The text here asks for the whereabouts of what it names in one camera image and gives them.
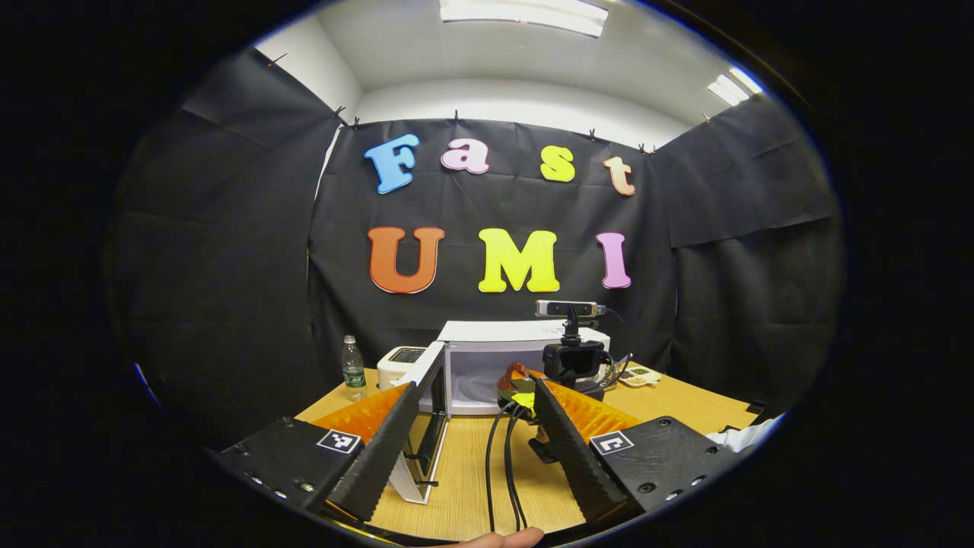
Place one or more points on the small ceiling light panel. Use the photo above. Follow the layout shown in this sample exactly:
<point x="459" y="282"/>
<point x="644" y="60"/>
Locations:
<point x="734" y="85"/>

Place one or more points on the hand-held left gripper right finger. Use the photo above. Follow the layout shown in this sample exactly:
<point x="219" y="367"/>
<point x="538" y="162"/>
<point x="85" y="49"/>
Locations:
<point x="571" y="457"/>

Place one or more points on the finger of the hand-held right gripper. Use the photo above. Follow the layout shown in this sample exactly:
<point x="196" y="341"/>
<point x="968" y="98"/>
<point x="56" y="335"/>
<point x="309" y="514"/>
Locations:
<point x="523" y="399"/>

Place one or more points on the brown fried chicken leg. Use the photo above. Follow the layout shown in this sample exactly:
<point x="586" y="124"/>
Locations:
<point x="511" y="373"/>

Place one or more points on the white divided seasoning dish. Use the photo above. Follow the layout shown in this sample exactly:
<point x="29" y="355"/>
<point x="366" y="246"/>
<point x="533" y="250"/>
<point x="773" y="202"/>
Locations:
<point x="639" y="376"/>

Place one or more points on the white toaster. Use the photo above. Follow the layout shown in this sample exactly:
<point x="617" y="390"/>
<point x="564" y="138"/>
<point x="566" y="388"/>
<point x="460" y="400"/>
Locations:
<point x="399" y="365"/>

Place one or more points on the white microwave oven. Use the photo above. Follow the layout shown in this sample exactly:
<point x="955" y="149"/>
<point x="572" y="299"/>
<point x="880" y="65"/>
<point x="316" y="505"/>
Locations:
<point x="494" y="335"/>

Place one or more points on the black backdrop cloth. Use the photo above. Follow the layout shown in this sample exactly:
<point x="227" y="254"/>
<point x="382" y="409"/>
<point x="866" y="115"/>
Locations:
<point x="228" y="266"/>

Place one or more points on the long ceiling light panel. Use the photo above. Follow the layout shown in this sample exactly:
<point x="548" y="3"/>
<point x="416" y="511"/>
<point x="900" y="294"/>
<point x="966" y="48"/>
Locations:
<point x="525" y="15"/>

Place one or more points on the clear water bottle green label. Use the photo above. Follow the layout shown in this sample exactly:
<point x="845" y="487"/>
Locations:
<point x="354" y="373"/>

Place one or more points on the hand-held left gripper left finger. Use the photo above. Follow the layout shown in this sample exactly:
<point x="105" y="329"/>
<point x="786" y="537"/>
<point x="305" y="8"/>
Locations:
<point x="384" y="457"/>

